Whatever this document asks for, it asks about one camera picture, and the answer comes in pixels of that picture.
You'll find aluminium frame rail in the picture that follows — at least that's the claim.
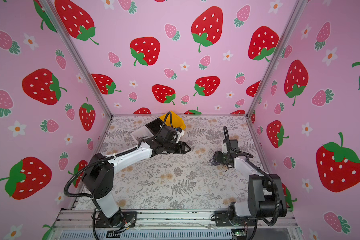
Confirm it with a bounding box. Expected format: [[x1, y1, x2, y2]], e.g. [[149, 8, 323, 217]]
[[44, 209, 304, 240]]

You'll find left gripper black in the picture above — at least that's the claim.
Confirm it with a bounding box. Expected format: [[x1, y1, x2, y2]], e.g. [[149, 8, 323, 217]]
[[163, 141, 192, 154]]

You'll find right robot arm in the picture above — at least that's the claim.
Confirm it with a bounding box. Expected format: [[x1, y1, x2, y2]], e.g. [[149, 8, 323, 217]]
[[211, 126, 287, 227]]

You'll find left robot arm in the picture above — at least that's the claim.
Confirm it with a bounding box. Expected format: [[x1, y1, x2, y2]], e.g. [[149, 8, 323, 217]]
[[64, 112, 191, 227]]

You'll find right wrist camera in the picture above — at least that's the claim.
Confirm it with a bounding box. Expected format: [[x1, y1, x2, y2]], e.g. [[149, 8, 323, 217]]
[[222, 140, 240, 154]]

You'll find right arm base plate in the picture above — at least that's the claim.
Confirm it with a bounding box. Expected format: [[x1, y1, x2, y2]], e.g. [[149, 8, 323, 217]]
[[210, 210, 256, 227]]

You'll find white plastic bin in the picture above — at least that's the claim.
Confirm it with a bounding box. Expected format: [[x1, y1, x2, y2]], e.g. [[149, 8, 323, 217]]
[[131, 126, 154, 148]]

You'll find yellow plastic bin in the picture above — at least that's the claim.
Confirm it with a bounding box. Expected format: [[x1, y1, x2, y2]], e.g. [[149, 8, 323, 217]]
[[159, 111, 186, 130]]

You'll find black plastic bin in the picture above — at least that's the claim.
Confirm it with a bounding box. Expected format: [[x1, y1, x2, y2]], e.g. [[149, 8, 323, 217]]
[[146, 118, 163, 136]]

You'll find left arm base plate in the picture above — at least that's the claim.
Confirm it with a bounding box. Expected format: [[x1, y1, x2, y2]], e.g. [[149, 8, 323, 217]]
[[95, 211, 138, 228]]

